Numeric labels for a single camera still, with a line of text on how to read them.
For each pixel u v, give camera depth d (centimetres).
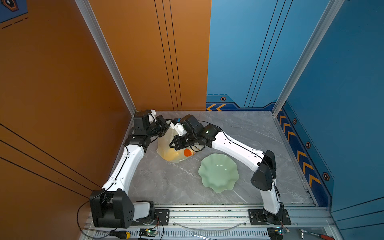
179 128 68
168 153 86
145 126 61
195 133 59
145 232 71
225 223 72
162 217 74
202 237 69
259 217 73
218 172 88
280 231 70
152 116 62
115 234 68
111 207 40
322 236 68
